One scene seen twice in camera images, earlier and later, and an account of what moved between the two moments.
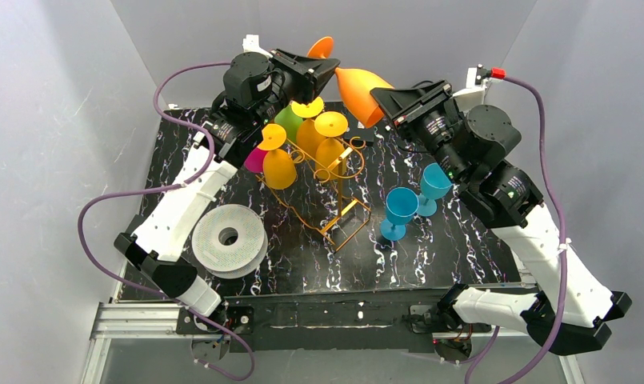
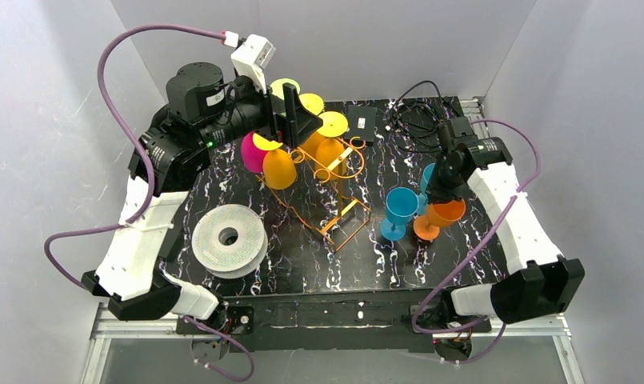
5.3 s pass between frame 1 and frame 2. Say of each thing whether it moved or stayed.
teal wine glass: stayed
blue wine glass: stayed
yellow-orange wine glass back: stayed
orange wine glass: moved
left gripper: moved
